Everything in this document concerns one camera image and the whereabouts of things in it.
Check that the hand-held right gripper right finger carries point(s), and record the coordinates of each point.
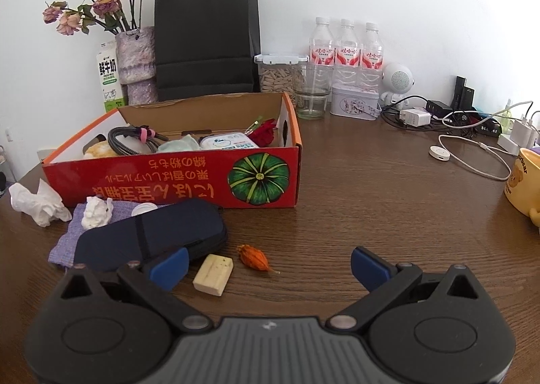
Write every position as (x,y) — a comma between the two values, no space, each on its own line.
(369,269)

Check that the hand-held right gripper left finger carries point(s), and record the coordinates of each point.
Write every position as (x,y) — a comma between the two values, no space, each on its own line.
(171,269)

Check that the beige soap bar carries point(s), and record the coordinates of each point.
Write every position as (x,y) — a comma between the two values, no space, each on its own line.
(213,274)

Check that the navy zip case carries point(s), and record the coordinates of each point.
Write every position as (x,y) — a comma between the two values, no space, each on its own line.
(139,236)

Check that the orange dried pod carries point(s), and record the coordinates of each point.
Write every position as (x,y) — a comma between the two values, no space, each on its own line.
(253,258)

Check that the red cardboard box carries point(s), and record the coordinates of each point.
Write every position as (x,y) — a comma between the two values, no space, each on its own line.
(168,185)

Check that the small white tissue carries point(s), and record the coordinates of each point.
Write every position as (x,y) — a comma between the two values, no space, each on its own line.
(97,213)

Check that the green plastic bag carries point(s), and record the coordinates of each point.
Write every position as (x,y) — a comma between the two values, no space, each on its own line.
(179,143)

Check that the white wet wipes pack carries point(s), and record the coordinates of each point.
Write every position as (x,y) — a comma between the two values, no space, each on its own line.
(228,141)

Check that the large white tissue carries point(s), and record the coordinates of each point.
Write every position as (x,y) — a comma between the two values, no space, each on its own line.
(38,204)

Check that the red felt flower hair clip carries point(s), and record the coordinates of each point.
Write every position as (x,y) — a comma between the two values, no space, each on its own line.
(263,133)

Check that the flat white lid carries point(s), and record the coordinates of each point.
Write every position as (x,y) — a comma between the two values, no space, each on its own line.
(144,210)

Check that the purple woven cloth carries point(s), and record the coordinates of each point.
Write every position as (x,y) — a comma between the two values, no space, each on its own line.
(67,249)

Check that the white charger plug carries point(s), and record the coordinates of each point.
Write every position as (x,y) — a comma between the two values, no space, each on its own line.
(415,117)

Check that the white printed tin box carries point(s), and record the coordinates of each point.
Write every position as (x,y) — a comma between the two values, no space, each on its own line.
(352,103)

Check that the yellow bear mug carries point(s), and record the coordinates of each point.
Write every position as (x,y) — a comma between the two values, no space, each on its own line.
(523,185)

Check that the black power adapter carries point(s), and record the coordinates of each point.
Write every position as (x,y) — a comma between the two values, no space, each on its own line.
(439,107)

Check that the empty glass jar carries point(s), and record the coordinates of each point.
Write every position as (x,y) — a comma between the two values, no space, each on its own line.
(312,101)

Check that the white robot-shaped speaker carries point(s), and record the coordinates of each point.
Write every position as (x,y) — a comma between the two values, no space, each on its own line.
(398,78)

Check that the black upright device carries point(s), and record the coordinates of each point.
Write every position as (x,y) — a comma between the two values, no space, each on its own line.
(462,93)

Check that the white power strip with chargers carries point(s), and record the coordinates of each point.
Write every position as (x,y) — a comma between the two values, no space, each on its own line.
(521,135)

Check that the white green milk carton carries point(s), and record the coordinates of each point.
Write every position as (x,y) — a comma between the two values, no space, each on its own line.
(109,76)

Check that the small green spray bottle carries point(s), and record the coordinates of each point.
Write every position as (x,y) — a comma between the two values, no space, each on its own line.
(508,112)

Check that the clear seed jar white lid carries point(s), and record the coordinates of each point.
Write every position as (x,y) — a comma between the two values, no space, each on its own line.
(276,78)

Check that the purple textured vase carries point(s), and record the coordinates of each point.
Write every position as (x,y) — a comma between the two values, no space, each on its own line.
(137,59)

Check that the black paper bag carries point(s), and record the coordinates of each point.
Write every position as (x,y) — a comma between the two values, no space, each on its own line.
(206,38)

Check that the white wall vent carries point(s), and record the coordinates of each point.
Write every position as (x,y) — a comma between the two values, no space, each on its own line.
(46,155)

